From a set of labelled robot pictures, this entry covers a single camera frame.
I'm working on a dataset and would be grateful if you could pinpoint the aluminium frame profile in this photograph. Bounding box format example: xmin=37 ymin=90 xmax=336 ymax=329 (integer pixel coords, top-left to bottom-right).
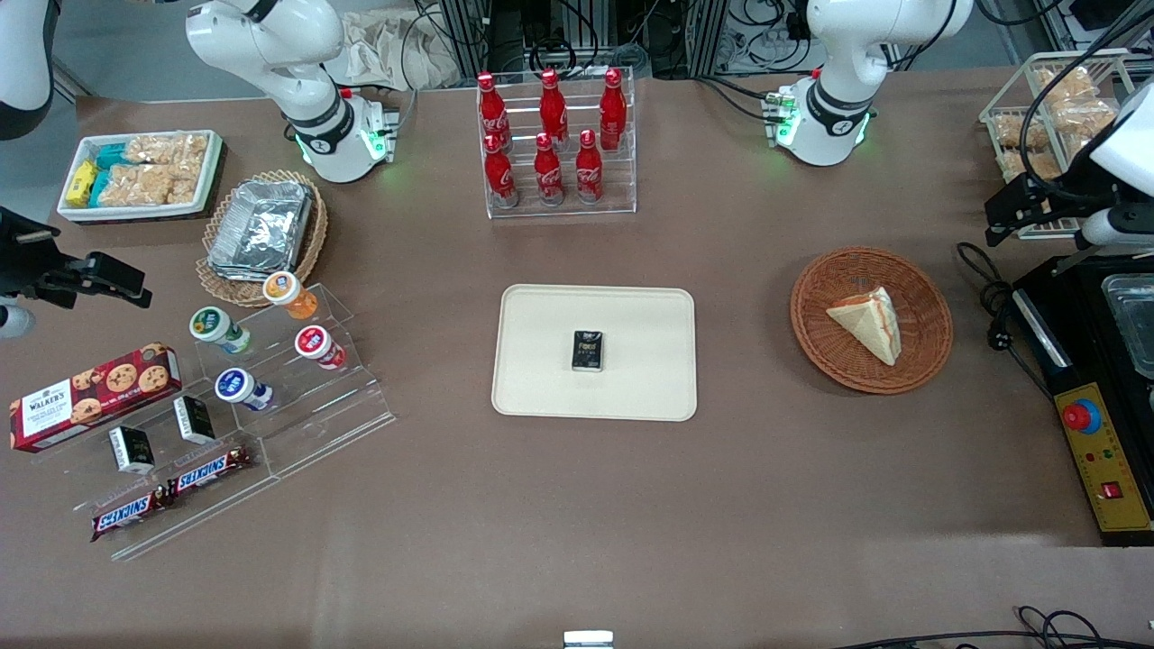
xmin=438 ymin=0 xmax=600 ymax=78
xmin=687 ymin=0 xmax=812 ymax=78

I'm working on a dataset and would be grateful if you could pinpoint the black floor cable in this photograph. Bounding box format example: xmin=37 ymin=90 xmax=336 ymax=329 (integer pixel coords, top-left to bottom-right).
xmin=829 ymin=606 xmax=1154 ymax=649

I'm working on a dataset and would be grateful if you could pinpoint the blue lid gum jar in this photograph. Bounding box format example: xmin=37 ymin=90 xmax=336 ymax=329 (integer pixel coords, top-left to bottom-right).
xmin=215 ymin=368 xmax=274 ymax=413

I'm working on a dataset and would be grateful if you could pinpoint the light wicker basket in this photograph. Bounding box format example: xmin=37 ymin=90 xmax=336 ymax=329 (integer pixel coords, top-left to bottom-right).
xmin=197 ymin=169 xmax=328 ymax=308

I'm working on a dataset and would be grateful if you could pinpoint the clear acrylic bottle rack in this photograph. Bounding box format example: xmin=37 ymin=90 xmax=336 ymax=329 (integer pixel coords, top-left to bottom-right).
xmin=476 ymin=67 xmax=637 ymax=220

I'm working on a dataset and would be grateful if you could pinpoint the white rectangular snack tray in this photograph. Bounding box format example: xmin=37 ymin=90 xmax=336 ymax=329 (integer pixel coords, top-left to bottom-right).
xmin=57 ymin=130 xmax=224 ymax=224

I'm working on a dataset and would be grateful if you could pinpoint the wrapped rice cracker pack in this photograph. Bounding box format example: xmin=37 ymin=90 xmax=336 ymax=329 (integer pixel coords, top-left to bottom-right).
xmin=124 ymin=133 xmax=210 ymax=167
xmin=168 ymin=160 xmax=203 ymax=205
xmin=99 ymin=164 xmax=174 ymax=207

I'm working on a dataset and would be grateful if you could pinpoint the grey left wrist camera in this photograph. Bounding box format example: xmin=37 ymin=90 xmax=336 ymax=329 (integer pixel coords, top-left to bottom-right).
xmin=1076 ymin=206 xmax=1154 ymax=253

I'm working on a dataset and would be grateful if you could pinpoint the brown wicker basket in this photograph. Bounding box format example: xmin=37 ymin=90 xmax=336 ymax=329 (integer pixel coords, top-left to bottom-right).
xmin=791 ymin=247 xmax=954 ymax=396

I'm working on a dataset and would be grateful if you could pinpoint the clear plastic container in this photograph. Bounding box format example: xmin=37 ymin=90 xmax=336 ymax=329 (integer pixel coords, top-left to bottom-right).
xmin=1102 ymin=273 xmax=1154 ymax=380

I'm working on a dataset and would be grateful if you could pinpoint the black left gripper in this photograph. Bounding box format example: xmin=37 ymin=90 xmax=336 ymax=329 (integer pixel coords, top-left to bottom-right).
xmin=984 ymin=174 xmax=1097 ymax=247

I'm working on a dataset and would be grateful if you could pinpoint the wrapped bread pack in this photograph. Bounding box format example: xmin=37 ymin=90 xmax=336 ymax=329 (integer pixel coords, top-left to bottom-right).
xmin=1001 ymin=148 xmax=1067 ymax=182
xmin=1032 ymin=67 xmax=1103 ymax=105
xmin=992 ymin=112 xmax=1052 ymax=151
xmin=1050 ymin=97 xmax=1120 ymax=138

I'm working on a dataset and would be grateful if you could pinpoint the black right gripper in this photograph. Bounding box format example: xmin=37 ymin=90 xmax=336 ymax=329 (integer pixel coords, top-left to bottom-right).
xmin=0 ymin=206 xmax=152 ymax=309

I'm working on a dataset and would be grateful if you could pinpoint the triangle sandwich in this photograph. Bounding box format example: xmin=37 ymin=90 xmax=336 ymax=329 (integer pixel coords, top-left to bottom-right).
xmin=826 ymin=287 xmax=902 ymax=367

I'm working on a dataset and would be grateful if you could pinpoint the yellow emergency stop control box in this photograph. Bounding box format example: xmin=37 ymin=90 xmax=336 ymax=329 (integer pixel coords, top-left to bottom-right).
xmin=1053 ymin=382 xmax=1154 ymax=548

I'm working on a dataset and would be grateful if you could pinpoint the white wire basket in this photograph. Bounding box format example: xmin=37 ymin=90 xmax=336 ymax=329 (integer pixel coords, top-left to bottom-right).
xmin=979 ymin=50 xmax=1139 ymax=241

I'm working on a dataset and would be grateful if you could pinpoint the grey metal bar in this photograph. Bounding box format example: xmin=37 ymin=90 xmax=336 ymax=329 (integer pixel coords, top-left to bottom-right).
xmin=1050 ymin=245 xmax=1114 ymax=277

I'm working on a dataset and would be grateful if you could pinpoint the red cola bottle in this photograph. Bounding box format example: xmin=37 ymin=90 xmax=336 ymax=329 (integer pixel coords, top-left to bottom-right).
xmin=539 ymin=69 xmax=570 ymax=145
xmin=477 ymin=72 xmax=512 ymax=151
xmin=600 ymin=69 xmax=628 ymax=151
xmin=534 ymin=133 xmax=566 ymax=207
xmin=575 ymin=130 xmax=604 ymax=205
xmin=484 ymin=133 xmax=520 ymax=209

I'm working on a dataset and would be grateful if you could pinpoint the orange lid gum jar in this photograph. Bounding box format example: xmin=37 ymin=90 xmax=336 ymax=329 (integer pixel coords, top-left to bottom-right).
xmin=262 ymin=271 xmax=319 ymax=322

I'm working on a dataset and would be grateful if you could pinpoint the red lid gum jar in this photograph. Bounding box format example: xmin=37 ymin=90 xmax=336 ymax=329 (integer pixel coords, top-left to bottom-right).
xmin=295 ymin=325 xmax=347 ymax=371

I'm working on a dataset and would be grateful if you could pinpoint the Snickers chocolate bar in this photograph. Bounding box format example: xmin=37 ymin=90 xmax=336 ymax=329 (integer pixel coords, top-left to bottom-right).
xmin=167 ymin=444 xmax=254 ymax=499
xmin=90 ymin=487 xmax=175 ymax=543

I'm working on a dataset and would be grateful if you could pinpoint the black power cable with plug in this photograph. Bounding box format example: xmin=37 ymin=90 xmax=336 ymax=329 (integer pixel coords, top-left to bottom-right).
xmin=956 ymin=242 xmax=1056 ymax=398

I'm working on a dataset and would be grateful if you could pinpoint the green lid gum jar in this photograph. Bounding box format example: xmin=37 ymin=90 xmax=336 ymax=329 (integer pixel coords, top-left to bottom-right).
xmin=189 ymin=306 xmax=252 ymax=356

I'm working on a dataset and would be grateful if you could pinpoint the cream plastic tray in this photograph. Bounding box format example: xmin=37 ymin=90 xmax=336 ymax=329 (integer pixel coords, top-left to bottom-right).
xmin=491 ymin=285 xmax=698 ymax=422

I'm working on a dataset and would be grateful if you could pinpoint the red Walkers cookie box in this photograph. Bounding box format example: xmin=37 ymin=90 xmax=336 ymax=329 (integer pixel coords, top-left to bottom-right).
xmin=9 ymin=343 xmax=182 ymax=453

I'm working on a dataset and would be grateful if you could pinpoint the beige cloth bag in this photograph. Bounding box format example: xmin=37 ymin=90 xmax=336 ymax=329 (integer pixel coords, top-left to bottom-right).
xmin=325 ymin=9 xmax=463 ymax=92

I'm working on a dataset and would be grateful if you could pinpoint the aluminium foil container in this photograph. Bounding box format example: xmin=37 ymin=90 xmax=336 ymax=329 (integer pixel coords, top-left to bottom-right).
xmin=207 ymin=179 xmax=315 ymax=279

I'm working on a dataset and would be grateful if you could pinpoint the clear acrylic step display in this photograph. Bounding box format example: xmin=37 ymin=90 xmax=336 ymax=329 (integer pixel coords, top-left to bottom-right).
xmin=36 ymin=283 xmax=396 ymax=562

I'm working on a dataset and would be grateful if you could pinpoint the small black white box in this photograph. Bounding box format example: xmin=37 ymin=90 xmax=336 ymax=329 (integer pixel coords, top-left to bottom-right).
xmin=173 ymin=396 xmax=217 ymax=446
xmin=108 ymin=426 xmax=156 ymax=476

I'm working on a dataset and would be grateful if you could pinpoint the black table appliance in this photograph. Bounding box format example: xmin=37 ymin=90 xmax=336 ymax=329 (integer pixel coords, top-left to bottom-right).
xmin=1012 ymin=255 xmax=1154 ymax=398

